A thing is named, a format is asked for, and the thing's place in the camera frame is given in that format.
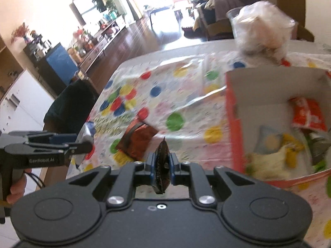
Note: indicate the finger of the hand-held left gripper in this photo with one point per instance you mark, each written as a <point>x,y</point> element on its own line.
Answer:
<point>82,148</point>
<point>60,139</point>

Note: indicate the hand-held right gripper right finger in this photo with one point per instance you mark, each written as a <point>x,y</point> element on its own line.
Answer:
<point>172,169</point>

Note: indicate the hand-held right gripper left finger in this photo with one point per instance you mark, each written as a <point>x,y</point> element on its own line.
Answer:
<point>152,169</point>

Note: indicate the dark brown snack packet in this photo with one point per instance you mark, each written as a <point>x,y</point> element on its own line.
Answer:
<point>162,165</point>

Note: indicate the white packet with blue edge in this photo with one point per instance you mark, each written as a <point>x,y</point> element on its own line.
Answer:
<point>89,130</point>

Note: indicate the pale yellow snack packet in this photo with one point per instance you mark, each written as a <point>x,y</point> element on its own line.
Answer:
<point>269,162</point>

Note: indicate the light blue snack packet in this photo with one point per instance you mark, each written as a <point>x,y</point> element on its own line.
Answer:
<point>269,139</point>

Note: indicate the red cardboard box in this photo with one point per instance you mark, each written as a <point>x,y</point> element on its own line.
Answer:
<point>258,87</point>

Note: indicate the yellow sesame snack packet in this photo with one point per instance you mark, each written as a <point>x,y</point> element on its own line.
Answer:
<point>292,160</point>

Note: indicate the green white round snack packet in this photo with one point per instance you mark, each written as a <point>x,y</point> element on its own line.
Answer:
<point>319,165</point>

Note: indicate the person's left hand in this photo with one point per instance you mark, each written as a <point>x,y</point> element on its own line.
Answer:
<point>19,186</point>

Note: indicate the brown red snack packet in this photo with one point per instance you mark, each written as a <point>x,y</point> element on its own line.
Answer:
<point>137,142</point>

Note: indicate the black cloth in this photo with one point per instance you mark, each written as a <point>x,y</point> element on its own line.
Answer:
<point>69,100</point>

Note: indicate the white cabinet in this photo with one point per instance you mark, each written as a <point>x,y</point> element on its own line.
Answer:
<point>25,103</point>

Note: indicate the blue panel box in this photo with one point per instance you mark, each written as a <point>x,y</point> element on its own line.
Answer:
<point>60,59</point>

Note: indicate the balloon print tablecloth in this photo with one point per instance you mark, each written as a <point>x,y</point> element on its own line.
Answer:
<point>181,87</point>

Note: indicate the wooden shelf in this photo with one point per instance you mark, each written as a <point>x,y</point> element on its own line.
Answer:
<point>10,64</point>

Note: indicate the red flower decoration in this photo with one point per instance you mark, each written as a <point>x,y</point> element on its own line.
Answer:
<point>82,37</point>

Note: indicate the low television cabinet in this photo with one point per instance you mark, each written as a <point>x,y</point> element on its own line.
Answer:
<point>103,44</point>

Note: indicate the television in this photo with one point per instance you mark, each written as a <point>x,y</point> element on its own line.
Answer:
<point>85,7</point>

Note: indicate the wooden chair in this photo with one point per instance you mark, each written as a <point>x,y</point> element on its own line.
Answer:
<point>219,28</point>

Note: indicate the dark coffee table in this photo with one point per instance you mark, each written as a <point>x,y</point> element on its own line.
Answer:
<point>160,9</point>

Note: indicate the clear plastic bag white contents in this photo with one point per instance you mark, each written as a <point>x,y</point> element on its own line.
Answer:
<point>261,28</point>

